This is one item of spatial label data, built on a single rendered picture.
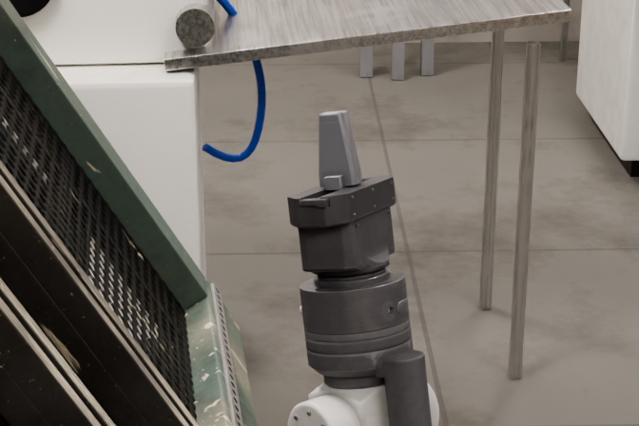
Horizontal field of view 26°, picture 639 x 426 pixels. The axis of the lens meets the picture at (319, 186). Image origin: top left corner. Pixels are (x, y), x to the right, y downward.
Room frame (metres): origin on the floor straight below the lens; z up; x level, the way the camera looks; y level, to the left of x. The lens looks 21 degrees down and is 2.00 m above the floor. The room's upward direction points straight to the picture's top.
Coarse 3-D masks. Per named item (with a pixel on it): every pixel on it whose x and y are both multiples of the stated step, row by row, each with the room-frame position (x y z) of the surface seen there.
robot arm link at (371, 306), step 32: (320, 192) 1.04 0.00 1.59; (352, 192) 1.01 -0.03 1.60; (384, 192) 1.06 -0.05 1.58; (320, 224) 1.00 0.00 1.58; (352, 224) 1.01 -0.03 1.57; (384, 224) 1.06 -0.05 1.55; (320, 256) 1.01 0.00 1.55; (352, 256) 1.00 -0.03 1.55; (384, 256) 1.04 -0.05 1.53; (320, 288) 1.02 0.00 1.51; (352, 288) 1.00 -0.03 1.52; (384, 288) 1.00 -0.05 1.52; (320, 320) 1.00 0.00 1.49; (352, 320) 0.99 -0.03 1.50; (384, 320) 0.99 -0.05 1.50
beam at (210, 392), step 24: (192, 312) 2.24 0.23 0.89; (192, 336) 2.15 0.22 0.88; (216, 336) 2.12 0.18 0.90; (240, 336) 2.30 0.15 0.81; (192, 360) 2.07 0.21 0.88; (216, 360) 2.03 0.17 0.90; (240, 360) 2.17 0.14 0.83; (216, 384) 1.95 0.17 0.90; (240, 384) 2.05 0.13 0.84; (216, 408) 1.88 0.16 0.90
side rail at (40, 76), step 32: (0, 0) 2.23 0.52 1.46; (0, 32) 2.22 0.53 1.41; (32, 64) 2.23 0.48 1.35; (32, 96) 2.23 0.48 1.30; (64, 96) 2.23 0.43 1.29; (64, 128) 2.23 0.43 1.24; (96, 128) 2.29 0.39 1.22; (96, 160) 2.24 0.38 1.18; (128, 192) 2.25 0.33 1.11; (128, 224) 2.25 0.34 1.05; (160, 224) 2.27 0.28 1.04; (160, 256) 2.25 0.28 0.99; (192, 288) 2.26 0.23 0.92
